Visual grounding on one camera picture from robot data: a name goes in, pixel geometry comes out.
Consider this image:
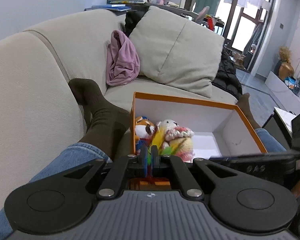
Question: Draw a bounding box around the right leg jeans brown sock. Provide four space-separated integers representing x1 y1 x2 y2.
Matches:
236 93 286 153

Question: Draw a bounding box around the white pink crochet bunny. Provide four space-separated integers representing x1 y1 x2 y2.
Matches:
157 119 194 163

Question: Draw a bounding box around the white low cabinet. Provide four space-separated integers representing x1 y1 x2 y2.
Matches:
265 72 300 115

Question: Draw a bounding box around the stack of books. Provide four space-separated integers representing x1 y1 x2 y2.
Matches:
85 0 147 11

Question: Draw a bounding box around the pink cloth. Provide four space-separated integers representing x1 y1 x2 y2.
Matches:
106 30 140 87

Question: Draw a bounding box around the left leg jeans brown sock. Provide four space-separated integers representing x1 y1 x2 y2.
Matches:
0 77 131 240

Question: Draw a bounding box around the white side table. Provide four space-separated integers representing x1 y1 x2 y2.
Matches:
262 107 296 150

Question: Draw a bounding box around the brown sailor plush toy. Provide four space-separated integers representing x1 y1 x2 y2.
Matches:
134 116 155 155

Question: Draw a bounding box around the golden bust vase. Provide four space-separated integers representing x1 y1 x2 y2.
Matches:
275 46 294 81

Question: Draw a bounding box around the leg jeans brown sock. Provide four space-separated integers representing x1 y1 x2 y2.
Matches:
236 93 286 153
0 77 131 240

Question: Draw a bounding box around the orange cardboard box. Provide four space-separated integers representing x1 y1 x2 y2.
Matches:
132 92 267 164

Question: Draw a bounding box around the colourful feather toy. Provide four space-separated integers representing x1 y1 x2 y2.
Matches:
132 127 171 191

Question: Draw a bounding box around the black jacket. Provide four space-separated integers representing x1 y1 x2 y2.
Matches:
212 48 243 100

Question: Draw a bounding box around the beige cushion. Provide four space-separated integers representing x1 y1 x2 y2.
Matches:
129 6 224 98

